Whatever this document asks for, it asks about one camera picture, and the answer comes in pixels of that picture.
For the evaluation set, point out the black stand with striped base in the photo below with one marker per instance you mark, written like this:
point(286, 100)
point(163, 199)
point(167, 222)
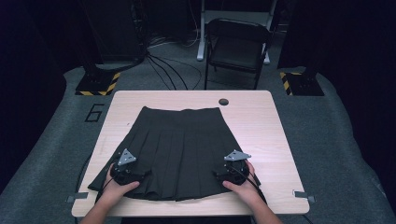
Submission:
point(303, 84)
point(98, 81)

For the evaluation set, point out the black folding chair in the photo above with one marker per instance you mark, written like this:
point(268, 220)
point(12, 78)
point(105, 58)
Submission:
point(238, 46)

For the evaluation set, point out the person's right hand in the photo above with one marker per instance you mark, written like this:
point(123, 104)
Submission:
point(244, 190)

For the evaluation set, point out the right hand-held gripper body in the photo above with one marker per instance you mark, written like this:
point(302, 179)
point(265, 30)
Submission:
point(234, 172)

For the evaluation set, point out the person's left hand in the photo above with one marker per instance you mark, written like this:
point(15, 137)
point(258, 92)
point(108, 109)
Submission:
point(120, 190)

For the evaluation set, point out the dark cabinet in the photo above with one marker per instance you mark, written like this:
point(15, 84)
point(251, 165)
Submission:
point(113, 31)

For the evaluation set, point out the grey tape strip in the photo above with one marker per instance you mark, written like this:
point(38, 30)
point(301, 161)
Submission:
point(303, 196)
point(77, 197)

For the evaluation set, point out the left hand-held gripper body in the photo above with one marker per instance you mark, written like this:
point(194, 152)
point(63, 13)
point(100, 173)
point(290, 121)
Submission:
point(126, 174)

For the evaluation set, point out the dark pleated skirt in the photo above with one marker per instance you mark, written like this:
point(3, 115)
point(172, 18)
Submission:
point(182, 149)

